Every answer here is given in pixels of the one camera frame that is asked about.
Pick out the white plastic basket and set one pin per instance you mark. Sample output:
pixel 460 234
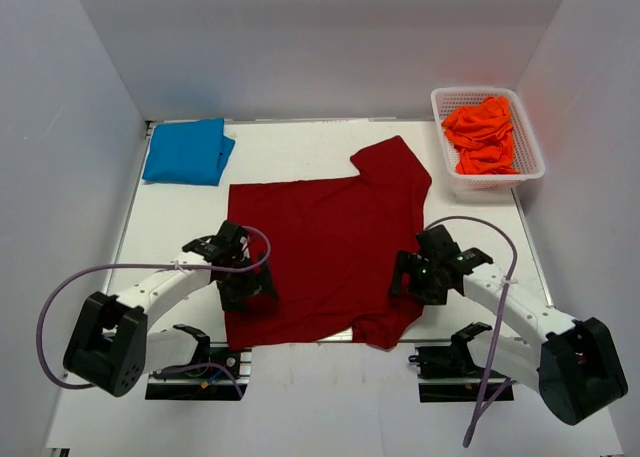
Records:
pixel 528 160

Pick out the dark red t-shirt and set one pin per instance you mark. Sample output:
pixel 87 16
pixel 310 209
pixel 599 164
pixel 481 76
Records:
pixel 334 244

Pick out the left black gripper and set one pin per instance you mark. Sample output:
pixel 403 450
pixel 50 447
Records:
pixel 232 298

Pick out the orange t-shirt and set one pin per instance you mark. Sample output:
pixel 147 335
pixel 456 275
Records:
pixel 483 137

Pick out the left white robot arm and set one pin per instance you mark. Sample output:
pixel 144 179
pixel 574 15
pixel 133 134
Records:
pixel 113 343

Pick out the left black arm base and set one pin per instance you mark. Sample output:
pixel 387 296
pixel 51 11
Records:
pixel 222 377

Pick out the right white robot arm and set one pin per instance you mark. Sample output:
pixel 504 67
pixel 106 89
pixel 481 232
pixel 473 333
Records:
pixel 572 364

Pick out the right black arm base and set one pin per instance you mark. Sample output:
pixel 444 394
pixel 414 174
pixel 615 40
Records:
pixel 443 376

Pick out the folded blue t-shirt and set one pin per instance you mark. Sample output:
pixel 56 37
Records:
pixel 190 153

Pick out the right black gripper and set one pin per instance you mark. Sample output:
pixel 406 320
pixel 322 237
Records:
pixel 407 262

